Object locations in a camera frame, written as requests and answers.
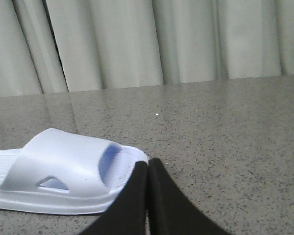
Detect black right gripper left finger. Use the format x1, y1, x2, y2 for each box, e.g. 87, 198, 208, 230
81, 162, 148, 235

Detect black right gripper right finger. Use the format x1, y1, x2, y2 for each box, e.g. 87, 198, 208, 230
148, 158, 229, 235

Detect light blue slipper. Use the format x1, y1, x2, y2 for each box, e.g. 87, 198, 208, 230
0, 128, 149, 215

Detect pale grey-green curtain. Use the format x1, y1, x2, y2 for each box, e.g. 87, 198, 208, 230
0, 0, 294, 97

